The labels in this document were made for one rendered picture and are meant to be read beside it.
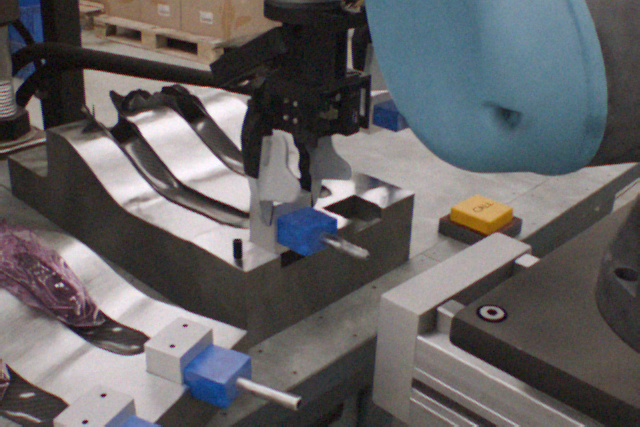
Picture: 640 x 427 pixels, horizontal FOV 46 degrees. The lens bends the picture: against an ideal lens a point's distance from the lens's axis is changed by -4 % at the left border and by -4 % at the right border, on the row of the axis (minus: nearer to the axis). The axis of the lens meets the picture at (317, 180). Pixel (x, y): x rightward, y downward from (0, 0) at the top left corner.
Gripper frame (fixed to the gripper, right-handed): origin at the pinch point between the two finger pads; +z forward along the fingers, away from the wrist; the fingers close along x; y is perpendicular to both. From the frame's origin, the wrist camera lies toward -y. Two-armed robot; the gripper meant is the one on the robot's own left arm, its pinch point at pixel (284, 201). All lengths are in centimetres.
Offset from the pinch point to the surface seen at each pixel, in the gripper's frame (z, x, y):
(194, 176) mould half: 4.7, 3.9, -19.3
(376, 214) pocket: 5.6, 13.3, 1.0
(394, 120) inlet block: 0.2, 26.9, -7.7
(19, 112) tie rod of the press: 11, 7, -72
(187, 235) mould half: 4.5, -6.2, -7.8
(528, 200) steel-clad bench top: 13.6, 45.4, 3.5
